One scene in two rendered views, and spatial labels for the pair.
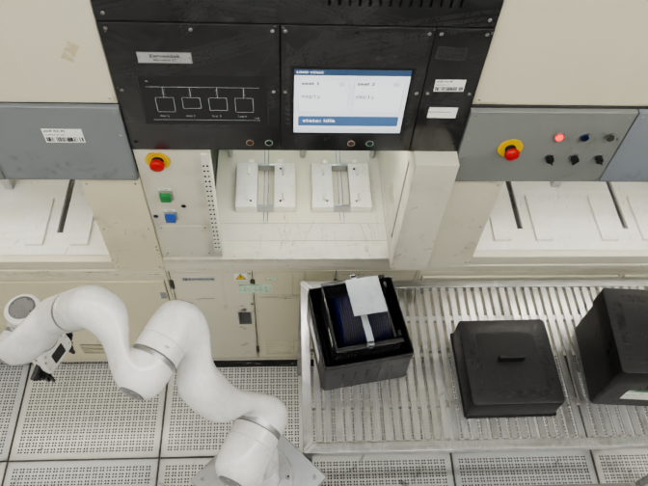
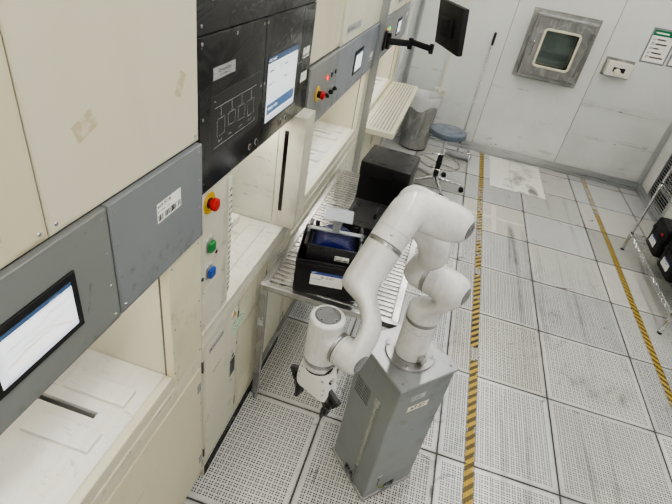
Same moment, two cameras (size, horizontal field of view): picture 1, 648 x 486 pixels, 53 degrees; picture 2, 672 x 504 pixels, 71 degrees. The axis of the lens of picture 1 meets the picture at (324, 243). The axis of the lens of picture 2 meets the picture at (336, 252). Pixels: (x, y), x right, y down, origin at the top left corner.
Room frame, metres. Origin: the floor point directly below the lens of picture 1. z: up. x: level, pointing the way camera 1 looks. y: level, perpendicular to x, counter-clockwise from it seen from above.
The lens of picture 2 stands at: (0.50, 1.48, 2.06)
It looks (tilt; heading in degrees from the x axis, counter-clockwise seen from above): 35 degrees down; 285
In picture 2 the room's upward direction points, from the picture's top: 11 degrees clockwise
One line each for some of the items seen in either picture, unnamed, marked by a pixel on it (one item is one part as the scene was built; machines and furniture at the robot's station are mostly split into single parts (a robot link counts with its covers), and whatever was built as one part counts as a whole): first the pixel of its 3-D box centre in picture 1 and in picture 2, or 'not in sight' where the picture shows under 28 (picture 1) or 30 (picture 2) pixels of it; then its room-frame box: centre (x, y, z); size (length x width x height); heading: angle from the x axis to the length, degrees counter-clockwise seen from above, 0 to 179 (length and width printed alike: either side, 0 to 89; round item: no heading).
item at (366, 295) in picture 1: (359, 321); (333, 246); (0.97, -0.13, 0.93); 0.24 x 0.20 x 0.32; 16
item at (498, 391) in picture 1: (506, 364); (374, 221); (0.91, -0.61, 0.83); 0.29 x 0.29 x 0.13; 7
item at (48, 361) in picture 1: (47, 346); (316, 375); (0.71, 0.70, 1.12); 0.10 x 0.07 x 0.11; 161
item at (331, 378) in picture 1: (357, 333); (330, 261); (0.97, -0.13, 0.85); 0.28 x 0.28 x 0.17; 16
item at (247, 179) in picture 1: (265, 185); not in sight; (1.50, 0.23, 0.89); 0.22 x 0.21 x 0.04; 6
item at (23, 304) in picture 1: (29, 322); (325, 336); (0.71, 0.70, 1.26); 0.09 x 0.08 x 0.13; 161
